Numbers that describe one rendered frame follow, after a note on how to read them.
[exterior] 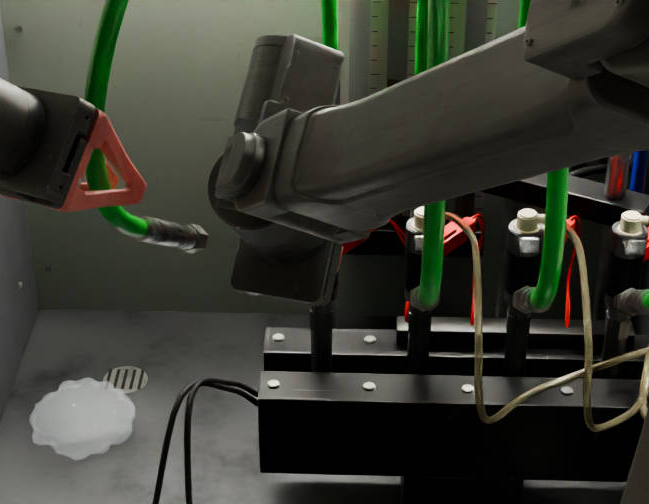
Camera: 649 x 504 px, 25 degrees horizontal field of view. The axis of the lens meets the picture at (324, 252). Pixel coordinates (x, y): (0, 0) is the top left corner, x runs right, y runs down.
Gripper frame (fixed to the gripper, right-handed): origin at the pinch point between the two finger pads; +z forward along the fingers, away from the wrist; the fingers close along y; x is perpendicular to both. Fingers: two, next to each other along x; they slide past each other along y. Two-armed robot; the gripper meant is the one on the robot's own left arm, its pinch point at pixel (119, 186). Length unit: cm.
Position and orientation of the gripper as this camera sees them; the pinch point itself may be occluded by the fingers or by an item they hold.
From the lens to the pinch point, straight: 98.1
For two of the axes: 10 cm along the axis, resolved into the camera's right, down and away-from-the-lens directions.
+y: -7.1, -1.8, 6.8
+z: 6.1, 3.1, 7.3
